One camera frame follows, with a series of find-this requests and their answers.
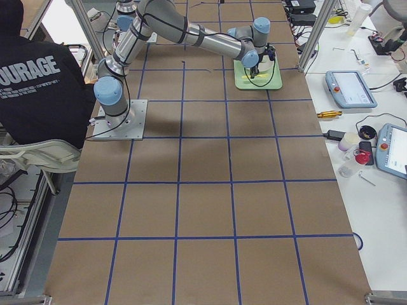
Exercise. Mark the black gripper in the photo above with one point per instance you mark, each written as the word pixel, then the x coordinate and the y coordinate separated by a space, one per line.
pixel 255 67

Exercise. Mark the yellow plastic fork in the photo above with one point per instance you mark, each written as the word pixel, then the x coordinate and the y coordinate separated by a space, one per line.
pixel 259 76

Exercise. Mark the white round plate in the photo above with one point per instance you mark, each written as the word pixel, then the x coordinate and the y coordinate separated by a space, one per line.
pixel 266 66

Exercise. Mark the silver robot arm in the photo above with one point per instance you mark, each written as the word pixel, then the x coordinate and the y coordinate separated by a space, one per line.
pixel 245 44
pixel 126 10

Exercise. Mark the light green tray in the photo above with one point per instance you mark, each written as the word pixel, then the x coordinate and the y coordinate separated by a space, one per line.
pixel 272 83

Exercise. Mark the gold metal cylinder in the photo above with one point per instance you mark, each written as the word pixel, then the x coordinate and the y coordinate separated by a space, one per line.
pixel 329 114

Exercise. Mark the far teach pendant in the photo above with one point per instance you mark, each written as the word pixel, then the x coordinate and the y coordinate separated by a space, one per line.
pixel 349 90

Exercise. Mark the teach pendant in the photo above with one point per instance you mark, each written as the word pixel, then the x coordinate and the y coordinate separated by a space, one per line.
pixel 391 150
pixel 349 90

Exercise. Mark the black power adapter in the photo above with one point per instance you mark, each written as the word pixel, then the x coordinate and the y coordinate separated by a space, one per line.
pixel 334 135

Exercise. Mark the red round lid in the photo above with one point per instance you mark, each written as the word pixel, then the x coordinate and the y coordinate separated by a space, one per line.
pixel 362 157

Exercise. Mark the near teach pendant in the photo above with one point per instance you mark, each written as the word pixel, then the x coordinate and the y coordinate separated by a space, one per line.
pixel 391 150

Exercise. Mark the seated person in black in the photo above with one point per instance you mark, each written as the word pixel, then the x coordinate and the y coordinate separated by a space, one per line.
pixel 43 93

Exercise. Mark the white office chair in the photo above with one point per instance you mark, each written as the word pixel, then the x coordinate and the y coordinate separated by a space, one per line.
pixel 51 156

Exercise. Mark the aluminium frame post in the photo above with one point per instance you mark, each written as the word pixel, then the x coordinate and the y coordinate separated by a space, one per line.
pixel 319 25

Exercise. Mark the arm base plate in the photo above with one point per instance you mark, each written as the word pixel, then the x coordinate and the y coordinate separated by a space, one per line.
pixel 130 125
pixel 153 38

